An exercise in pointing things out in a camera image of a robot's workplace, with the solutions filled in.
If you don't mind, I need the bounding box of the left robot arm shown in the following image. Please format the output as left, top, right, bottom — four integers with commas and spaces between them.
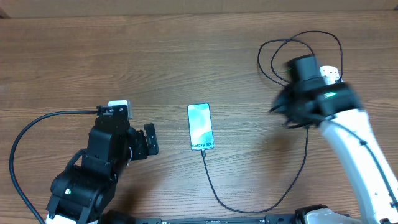
46, 116, 159, 223

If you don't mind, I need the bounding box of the brown cardboard backdrop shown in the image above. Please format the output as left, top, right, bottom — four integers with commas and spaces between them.
1, 0, 397, 18

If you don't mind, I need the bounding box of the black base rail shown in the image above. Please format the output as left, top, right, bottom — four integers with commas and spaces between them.
99, 203, 352, 224

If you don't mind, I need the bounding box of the white power strip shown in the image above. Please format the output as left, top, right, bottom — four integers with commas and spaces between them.
320, 65, 341, 85

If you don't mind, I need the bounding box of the blue Samsung Galaxy smartphone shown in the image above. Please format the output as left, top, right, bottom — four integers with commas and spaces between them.
187, 103, 215, 151

